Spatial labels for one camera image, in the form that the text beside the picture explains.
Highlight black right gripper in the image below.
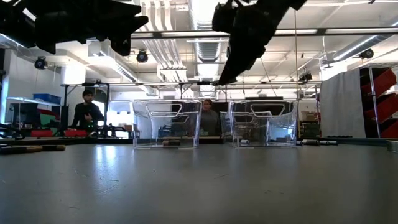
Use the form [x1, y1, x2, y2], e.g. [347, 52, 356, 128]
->
[218, 0, 290, 86]

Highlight black ceiling spotlight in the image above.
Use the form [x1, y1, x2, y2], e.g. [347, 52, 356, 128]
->
[34, 55, 49, 70]
[359, 48, 375, 60]
[298, 71, 313, 83]
[136, 49, 149, 64]

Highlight clear plastic bin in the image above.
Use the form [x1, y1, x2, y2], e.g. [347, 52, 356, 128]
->
[228, 99, 299, 149]
[132, 98, 203, 149]

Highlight person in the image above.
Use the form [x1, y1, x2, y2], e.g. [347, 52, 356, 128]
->
[70, 89, 105, 132]
[200, 98, 221, 137]

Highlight blue storage box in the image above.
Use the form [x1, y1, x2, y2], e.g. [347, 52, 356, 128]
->
[32, 93, 62, 105]

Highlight slim silver ceiling duct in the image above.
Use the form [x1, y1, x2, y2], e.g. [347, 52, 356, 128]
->
[331, 34, 385, 62]

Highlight black workstation frame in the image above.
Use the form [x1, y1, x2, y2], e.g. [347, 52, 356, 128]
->
[62, 82, 110, 138]

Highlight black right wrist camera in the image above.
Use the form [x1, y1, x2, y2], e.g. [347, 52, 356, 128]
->
[212, 1, 238, 34]

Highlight grey curtain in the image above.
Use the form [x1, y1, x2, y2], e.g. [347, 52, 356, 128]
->
[319, 68, 367, 139]

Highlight rack with red bins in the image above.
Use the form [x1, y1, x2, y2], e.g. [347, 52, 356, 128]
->
[359, 66, 398, 139]

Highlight ribbed silver ceiling duct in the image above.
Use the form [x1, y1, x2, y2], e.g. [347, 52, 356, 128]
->
[188, 0, 233, 99]

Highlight white ceiling pipes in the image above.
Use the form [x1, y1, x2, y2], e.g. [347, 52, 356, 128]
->
[138, 0, 189, 83]

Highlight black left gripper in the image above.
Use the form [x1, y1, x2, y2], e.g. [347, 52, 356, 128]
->
[32, 0, 150, 57]

